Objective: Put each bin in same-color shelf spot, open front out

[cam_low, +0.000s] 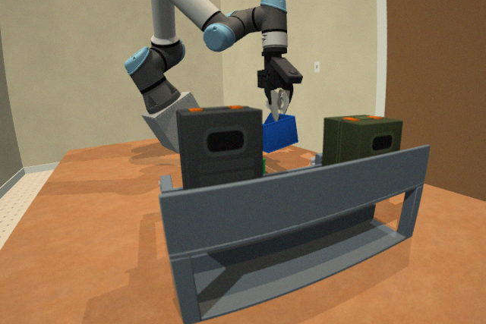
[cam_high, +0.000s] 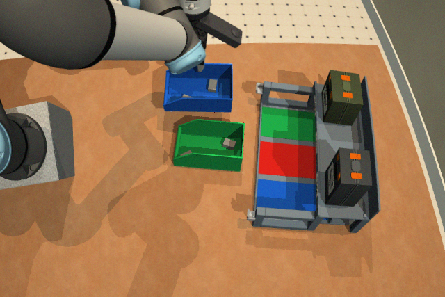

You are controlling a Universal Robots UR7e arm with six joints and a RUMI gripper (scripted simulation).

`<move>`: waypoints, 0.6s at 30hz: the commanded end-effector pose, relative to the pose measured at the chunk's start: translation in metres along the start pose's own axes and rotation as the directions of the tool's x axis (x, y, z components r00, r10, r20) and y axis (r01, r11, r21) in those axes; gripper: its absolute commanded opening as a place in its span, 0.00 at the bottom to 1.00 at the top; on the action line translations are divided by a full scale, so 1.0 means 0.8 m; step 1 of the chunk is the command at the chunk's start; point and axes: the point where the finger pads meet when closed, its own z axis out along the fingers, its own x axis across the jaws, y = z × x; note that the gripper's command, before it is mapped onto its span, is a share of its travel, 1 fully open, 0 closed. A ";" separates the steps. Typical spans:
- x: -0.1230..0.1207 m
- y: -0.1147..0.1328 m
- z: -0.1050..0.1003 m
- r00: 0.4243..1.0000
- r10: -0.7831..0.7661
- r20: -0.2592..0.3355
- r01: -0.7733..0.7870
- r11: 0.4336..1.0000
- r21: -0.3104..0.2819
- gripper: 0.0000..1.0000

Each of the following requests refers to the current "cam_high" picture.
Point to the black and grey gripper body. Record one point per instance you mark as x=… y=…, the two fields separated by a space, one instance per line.
x=200 y=33

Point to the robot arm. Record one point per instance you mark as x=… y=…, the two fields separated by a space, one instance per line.
x=78 y=34

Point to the blue bin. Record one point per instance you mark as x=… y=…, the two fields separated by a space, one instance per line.
x=195 y=84

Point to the green bin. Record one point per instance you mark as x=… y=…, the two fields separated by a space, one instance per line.
x=204 y=138

